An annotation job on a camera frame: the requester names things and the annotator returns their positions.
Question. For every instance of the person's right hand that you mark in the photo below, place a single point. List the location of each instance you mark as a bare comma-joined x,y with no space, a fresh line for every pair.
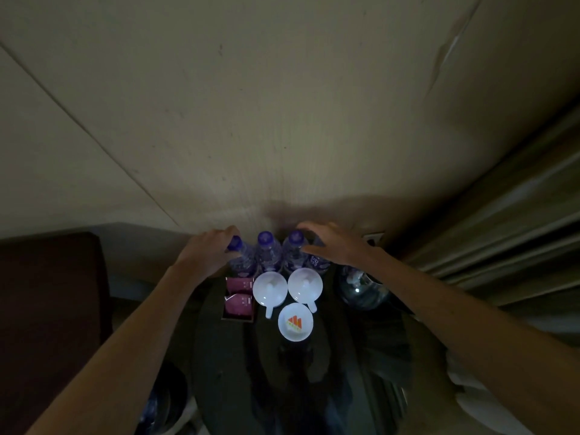
346,249

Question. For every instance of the person's left hand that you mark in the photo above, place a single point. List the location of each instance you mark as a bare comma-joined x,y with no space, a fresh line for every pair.
204,258

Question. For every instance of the person's left thumb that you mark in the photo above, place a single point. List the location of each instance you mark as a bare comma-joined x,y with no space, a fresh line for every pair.
230,256

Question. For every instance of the person's right thumb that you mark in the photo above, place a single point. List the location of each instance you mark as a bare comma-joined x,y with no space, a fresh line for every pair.
315,250

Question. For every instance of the purple-capped water bottle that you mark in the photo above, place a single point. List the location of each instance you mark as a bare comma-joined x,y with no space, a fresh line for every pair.
269,253
294,254
318,264
243,263

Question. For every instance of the person's left forearm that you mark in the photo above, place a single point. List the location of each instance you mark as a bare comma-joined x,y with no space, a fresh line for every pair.
122,357

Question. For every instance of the person's right forearm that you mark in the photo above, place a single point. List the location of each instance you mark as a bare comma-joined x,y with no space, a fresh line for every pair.
475,335

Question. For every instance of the pink sachet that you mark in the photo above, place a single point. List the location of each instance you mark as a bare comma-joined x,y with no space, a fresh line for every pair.
239,285
239,305

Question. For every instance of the dark sachet holder box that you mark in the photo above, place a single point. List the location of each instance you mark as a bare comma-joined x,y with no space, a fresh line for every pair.
225,318

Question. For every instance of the white ashtray with orange logo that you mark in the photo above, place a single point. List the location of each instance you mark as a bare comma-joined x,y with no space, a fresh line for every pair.
295,322

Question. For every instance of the dark waste bin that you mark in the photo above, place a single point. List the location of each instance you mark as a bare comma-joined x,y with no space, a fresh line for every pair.
170,398

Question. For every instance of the dark red armchair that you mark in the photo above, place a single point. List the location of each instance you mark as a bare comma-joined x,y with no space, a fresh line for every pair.
50,321

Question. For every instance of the grey curtain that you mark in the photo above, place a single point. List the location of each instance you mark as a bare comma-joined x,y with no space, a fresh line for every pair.
512,231

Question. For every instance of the white cloth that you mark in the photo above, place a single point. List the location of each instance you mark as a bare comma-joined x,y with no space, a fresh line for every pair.
480,403

